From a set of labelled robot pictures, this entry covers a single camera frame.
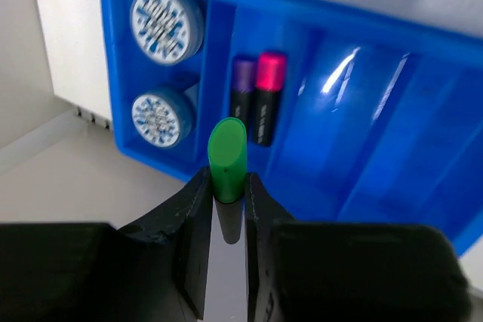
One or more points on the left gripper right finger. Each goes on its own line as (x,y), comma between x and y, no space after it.
(327,271)

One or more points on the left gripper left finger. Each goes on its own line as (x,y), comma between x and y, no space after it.
(152,269)

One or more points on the pink cap black highlighter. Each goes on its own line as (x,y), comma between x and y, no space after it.
(270,80)

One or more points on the green cap black highlighter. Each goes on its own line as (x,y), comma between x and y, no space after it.
(228,160)

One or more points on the purple cap black highlighter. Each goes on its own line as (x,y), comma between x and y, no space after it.
(243,79)

